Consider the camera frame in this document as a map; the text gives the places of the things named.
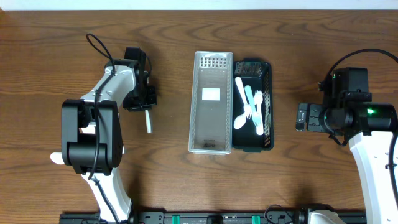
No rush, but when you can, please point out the white plastic spoon top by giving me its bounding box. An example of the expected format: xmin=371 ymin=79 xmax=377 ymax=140
xmin=145 ymin=110 xmax=152 ymax=134

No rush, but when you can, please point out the white plastic spoon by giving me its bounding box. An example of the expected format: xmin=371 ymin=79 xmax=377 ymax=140
xmin=233 ymin=76 xmax=253 ymax=130
xmin=50 ymin=152 xmax=64 ymax=165
xmin=145 ymin=110 xmax=152 ymax=134

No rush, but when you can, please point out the white plastic fork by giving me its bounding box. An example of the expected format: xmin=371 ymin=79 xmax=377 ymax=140
xmin=244 ymin=85 xmax=262 ymax=128
xmin=254 ymin=90 xmax=264 ymax=136

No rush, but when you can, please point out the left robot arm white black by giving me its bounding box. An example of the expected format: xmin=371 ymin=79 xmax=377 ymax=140
xmin=59 ymin=47 xmax=157 ymax=223

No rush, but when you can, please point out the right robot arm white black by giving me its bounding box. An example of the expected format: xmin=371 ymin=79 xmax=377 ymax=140
xmin=295 ymin=67 xmax=397 ymax=223

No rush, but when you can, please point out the white label sticker in basket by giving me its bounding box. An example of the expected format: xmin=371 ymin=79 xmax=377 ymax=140
xmin=201 ymin=88 xmax=220 ymax=101

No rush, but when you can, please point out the dark green plastic basket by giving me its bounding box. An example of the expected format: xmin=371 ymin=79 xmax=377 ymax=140
xmin=232 ymin=58 xmax=274 ymax=152

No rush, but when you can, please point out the translucent white plastic basket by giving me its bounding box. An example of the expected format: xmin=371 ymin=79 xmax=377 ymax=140
xmin=188 ymin=51 xmax=233 ymax=155

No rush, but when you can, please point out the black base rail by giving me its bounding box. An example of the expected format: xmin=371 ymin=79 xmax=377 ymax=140
xmin=58 ymin=203 xmax=368 ymax=224

